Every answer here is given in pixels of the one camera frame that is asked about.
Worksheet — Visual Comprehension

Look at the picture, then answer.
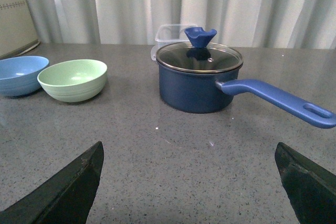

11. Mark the blue saucepan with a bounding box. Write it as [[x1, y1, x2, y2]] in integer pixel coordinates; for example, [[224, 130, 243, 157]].
[[159, 64, 335, 129]]

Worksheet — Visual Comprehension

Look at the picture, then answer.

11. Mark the glass lid with blue knob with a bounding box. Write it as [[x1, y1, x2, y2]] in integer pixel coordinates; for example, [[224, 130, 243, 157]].
[[156, 27, 243, 74]]

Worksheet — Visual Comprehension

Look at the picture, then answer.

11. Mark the blue bowl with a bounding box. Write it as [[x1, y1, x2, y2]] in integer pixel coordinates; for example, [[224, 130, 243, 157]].
[[1, 56, 49, 97]]

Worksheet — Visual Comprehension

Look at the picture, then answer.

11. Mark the clear plastic container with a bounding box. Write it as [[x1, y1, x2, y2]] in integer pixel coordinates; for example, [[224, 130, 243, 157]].
[[151, 24, 197, 61]]

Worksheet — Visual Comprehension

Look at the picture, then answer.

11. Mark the cream two-slot toaster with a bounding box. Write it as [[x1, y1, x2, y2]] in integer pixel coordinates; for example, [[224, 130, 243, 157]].
[[1, 0, 40, 59]]

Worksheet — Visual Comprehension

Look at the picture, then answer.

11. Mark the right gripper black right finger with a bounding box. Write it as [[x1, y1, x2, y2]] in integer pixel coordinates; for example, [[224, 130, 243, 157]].
[[275, 142, 335, 223]]

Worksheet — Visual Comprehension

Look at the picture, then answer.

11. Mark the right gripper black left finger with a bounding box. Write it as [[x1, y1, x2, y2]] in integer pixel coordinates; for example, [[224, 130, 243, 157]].
[[1, 141, 104, 223]]

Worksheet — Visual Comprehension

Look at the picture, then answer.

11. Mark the green bowl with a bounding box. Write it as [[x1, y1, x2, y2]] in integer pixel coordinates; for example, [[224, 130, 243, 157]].
[[37, 59, 108, 103]]

